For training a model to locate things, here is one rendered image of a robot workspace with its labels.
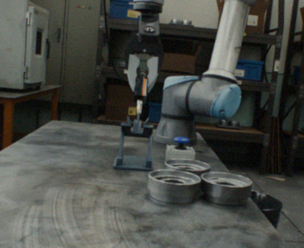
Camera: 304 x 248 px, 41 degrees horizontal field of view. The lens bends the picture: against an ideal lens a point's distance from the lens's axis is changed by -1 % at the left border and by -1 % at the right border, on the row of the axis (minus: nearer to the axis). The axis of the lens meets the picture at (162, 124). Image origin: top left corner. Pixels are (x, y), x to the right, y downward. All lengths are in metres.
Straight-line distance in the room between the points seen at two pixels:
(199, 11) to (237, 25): 3.58
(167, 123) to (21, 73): 1.81
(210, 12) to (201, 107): 3.70
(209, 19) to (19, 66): 2.60
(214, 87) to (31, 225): 0.81
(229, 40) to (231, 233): 0.80
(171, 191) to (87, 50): 3.96
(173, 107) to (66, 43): 3.42
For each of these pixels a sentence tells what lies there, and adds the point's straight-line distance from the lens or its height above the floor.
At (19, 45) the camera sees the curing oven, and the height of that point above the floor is 1.11.
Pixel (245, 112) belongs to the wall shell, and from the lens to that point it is 5.03.
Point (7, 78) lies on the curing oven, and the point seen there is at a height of 0.88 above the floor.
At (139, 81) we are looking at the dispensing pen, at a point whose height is 1.01.
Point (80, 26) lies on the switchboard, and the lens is 4.69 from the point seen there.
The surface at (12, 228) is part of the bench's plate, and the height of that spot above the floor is 0.80.
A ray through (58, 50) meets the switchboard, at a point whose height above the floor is 1.14.
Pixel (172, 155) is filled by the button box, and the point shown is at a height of 0.83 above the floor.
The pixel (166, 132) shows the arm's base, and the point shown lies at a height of 0.84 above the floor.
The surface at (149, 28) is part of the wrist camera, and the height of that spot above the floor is 1.14.
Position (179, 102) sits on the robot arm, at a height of 0.95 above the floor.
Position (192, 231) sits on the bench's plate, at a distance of 0.67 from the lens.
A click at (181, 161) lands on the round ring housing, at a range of 0.98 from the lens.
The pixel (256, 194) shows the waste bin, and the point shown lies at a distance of 2.34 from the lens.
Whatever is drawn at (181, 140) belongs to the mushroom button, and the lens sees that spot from 1.06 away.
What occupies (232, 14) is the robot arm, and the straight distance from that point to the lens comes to 1.38.
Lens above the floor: 1.05
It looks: 8 degrees down
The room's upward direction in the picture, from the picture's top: 5 degrees clockwise
